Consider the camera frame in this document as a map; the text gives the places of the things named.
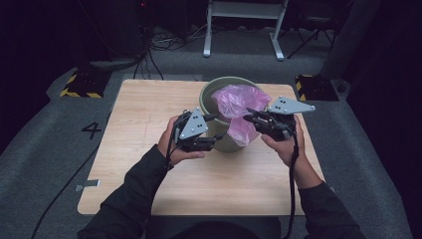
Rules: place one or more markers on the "green plastic bucket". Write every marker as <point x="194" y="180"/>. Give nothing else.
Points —
<point x="219" y="127"/>

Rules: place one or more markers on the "black yellow striped base plate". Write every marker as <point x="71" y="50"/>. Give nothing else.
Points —
<point x="316" y="88"/>
<point x="84" y="84"/>

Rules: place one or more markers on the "person's left hand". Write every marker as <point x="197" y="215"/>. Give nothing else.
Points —
<point x="167" y="146"/>

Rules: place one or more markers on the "white metal stand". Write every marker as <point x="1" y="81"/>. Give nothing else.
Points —
<point x="242" y="10"/>

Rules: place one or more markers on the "grey column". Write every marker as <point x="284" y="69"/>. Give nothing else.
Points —
<point x="351" y="36"/>

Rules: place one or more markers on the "person's dark clothed body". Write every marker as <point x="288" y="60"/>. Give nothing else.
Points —
<point x="215" y="230"/>

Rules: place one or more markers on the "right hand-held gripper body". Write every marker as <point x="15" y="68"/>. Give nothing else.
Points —
<point x="278" y="127"/>

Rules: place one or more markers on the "pink plastic bag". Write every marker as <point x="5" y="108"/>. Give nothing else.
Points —
<point x="237" y="99"/>

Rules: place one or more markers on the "black tripod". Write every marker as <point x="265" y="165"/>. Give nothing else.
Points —
<point x="315" y="30"/>

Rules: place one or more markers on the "person's right hand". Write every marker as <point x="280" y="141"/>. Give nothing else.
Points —
<point x="288" y="149"/>

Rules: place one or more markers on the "silver table bracket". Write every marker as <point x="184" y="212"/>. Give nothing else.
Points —
<point x="332" y="189"/>
<point x="89" y="184"/>

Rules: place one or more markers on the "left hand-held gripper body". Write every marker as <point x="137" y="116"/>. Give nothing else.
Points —
<point x="194" y="127"/>

